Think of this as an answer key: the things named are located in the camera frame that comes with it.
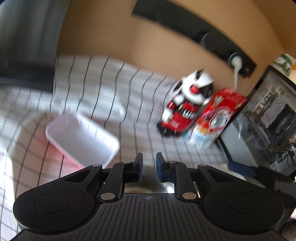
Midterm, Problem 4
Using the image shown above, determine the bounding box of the white plug with cable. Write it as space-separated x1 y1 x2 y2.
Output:
228 53 243 91

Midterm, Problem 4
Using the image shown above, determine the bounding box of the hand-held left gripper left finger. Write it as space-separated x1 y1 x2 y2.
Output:
62 152 144 203

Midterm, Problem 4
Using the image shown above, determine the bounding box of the black wall socket panel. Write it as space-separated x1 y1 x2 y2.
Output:
131 0 258 78

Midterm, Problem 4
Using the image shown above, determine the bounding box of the white checked tablecloth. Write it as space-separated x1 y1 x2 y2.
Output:
0 54 232 241

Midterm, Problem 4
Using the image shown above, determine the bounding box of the black monitor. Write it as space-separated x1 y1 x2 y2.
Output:
0 0 77 93

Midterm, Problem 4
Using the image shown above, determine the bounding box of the red and white tray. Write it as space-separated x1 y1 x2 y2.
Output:
46 111 120 168

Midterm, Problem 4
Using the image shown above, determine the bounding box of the white computer case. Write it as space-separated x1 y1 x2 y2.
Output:
217 65 296 183

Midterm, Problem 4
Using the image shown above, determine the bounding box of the panda robot toy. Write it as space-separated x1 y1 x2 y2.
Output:
157 69 214 138

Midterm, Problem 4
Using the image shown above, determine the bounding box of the red cereal bag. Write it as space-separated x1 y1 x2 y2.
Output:
186 88 247 149

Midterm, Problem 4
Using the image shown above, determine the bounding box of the green lidded jar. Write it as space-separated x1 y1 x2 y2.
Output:
274 53 293 75

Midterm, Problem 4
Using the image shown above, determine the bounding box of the stainless steel bowl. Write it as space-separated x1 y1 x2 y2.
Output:
103 160 201 194

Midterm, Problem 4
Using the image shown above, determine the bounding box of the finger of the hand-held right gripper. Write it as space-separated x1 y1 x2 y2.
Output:
228 162 296 189

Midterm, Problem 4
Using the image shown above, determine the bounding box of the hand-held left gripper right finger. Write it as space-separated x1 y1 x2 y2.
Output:
155 152 234 202

